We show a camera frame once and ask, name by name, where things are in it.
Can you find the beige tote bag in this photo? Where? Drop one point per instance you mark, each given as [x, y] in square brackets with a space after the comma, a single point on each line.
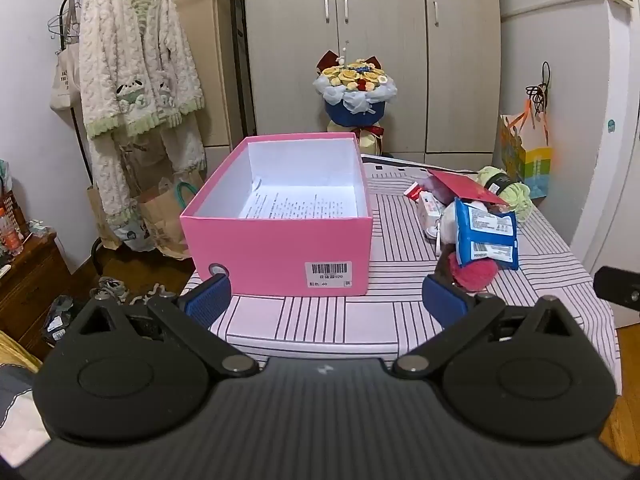
[65, 80]

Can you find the waste bin with trash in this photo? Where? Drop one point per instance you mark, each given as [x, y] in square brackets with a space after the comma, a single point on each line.
[62, 320]

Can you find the white red tissue packet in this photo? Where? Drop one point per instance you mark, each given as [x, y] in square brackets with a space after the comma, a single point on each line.
[427, 207]

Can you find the orange label bottle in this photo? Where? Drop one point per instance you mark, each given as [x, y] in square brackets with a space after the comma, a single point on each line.
[10, 235]

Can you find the printed paper sheet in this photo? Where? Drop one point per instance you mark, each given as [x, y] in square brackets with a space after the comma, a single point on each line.
[300, 205]

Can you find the grey pink cloth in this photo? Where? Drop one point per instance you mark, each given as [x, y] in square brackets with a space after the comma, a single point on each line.
[20, 410]

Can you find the red envelope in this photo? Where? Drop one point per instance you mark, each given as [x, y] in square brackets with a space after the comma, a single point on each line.
[465, 187]

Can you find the white plush toy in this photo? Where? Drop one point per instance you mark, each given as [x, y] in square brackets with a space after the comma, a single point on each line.
[447, 222]

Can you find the striped bed sheet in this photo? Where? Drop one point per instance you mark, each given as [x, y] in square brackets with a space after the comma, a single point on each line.
[325, 320]

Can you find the red fluffy plush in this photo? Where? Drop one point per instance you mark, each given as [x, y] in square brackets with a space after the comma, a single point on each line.
[475, 272]

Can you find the fluffy cream pajama top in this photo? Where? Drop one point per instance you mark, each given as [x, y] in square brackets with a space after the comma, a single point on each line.
[130, 50]

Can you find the fluffy cream pajama pants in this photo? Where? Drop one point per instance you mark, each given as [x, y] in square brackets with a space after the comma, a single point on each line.
[107, 180]

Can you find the pink cardboard box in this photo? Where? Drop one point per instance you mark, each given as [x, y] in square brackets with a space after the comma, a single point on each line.
[280, 250]

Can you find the colourful gift bag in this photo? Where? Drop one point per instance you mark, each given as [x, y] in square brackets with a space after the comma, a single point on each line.
[535, 170]

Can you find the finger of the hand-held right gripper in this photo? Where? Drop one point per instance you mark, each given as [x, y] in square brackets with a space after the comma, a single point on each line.
[617, 285]

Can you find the round teal sticker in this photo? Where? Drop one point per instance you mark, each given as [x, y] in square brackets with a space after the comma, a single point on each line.
[611, 125]

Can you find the brown paper bag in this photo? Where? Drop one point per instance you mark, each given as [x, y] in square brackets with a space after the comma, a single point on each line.
[100, 220]
[160, 225]

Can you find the beige wardrobe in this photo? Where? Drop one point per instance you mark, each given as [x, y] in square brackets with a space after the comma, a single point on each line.
[390, 35]

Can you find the black clothes rack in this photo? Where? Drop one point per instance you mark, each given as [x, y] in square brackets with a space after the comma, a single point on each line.
[95, 255]

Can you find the white door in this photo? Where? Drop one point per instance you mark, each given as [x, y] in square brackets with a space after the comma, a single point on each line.
[615, 185]

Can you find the clear plastic wrappers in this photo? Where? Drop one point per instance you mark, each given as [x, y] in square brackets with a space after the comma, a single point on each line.
[40, 230]

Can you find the blue wet wipes pack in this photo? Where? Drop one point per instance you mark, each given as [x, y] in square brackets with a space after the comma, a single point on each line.
[482, 232]

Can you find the yellow blue flower bouquet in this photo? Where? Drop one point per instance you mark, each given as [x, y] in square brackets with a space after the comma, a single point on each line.
[352, 110]

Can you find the green yarn ball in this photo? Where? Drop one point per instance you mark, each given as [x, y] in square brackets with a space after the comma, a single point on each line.
[517, 195]

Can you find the brown woven basket bag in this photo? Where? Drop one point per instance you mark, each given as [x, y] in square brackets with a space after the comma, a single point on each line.
[17, 215]

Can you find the wooden nightstand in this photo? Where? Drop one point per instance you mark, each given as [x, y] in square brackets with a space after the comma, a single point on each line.
[30, 280]

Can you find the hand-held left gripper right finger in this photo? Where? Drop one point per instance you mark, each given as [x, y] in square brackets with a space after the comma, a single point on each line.
[442, 303]

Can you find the grey sneaker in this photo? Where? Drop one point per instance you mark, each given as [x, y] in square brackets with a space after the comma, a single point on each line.
[110, 290]
[152, 294]

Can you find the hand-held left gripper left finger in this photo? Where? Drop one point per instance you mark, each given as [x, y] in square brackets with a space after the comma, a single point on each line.
[210, 301]

